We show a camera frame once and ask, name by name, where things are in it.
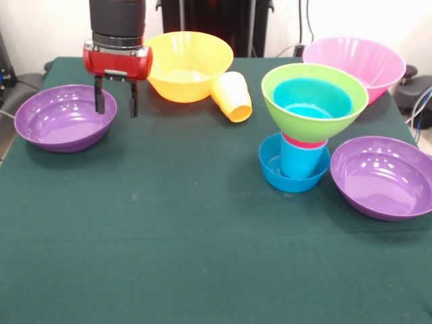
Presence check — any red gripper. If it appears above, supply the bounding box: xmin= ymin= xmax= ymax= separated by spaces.
xmin=82 ymin=39 xmax=154 ymax=119

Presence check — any purple bowl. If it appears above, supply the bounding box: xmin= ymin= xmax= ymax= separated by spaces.
xmin=329 ymin=136 xmax=432 ymax=222
xmin=13 ymin=84 xmax=118 ymax=154

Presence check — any orange bowl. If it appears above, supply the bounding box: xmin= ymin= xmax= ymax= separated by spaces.
xmin=143 ymin=30 xmax=234 ymax=103

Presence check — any orange cup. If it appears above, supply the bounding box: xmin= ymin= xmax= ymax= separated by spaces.
xmin=211 ymin=71 xmax=253 ymax=123

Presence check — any blue bowl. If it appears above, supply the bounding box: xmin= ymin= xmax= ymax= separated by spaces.
xmin=259 ymin=132 xmax=331 ymax=194
xmin=272 ymin=77 xmax=354 ymax=119

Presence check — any red cup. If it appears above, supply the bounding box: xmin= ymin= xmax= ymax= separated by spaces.
xmin=281 ymin=132 xmax=329 ymax=150

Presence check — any blue cup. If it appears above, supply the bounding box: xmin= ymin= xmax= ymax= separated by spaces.
xmin=280 ymin=138 xmax=329 ymax=179

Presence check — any green bowl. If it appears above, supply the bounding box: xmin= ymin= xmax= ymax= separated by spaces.
xmin=261 ymin=63 xmax=369 ymax=143

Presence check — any pink bowl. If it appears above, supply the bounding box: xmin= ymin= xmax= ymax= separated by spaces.
xmin=302 ymin=36 xmax=407 ymax=106

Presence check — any black computer tower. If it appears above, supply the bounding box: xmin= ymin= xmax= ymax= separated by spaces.
xmin=0 ymin=30 xmax=18 ymax=99

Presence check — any dark green tablecloth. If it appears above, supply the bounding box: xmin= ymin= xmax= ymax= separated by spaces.
xmin=0 ymin=56 xmax=432 ymax=324

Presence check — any black knobbed device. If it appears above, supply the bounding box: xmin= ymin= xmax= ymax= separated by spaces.
xmin=394 ymin=64 xmax=432 ymax=114

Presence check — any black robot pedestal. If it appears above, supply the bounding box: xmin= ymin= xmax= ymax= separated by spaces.
xmin=155 ymin=0 xmax=274 ymax=58

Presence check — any black wall cable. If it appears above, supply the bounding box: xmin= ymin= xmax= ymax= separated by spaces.
xmin=305 ymin=0 xmax=317 ymax=47

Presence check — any grey cable bundle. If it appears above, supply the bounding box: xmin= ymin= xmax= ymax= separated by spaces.
xmin=404 ymin=86 xmax=432 ymax=159

